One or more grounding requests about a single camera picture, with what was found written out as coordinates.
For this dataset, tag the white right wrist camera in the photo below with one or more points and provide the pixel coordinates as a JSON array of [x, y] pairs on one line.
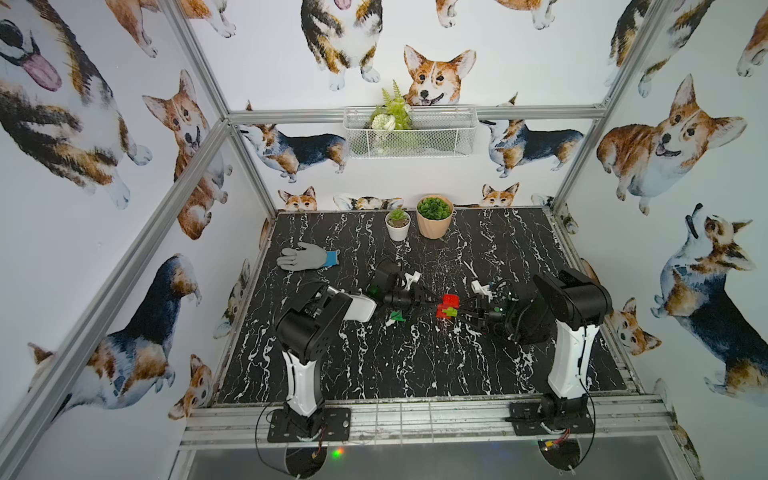
[[483, 290]]

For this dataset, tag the aluminium front rail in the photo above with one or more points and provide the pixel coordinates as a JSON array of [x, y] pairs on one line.
[[398, 423]]

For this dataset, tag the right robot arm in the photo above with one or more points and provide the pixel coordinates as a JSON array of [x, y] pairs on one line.
[[568, 308]]

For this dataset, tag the dark green lego brick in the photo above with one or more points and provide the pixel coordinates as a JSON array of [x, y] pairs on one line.
[[396, 316]]

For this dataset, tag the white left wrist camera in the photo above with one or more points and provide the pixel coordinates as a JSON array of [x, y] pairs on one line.
[[411, 279]]

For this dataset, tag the green fern plant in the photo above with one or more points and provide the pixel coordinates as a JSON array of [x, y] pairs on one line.
[[393, 111]]

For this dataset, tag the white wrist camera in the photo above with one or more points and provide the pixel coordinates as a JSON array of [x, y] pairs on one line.
[[411, 279], [483, 290]]

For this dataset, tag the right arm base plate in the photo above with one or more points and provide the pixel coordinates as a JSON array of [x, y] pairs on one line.
[[550, 416]]

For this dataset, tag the grey work glove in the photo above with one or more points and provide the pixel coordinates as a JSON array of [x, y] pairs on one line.
[[307, 257]]

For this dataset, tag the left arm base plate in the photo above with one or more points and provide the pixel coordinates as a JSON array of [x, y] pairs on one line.
[[327, 424]]

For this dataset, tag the small white plant pot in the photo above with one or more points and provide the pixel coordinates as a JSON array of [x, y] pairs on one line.
[[397, 223]]

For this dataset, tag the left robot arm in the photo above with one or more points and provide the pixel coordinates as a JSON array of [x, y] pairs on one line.
[[310, 323]]

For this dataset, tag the white wire basket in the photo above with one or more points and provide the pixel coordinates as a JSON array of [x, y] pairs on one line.
[[419, 132]]

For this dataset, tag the large beige plant pot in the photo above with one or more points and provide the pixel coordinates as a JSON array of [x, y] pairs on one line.
[[434, 216]]

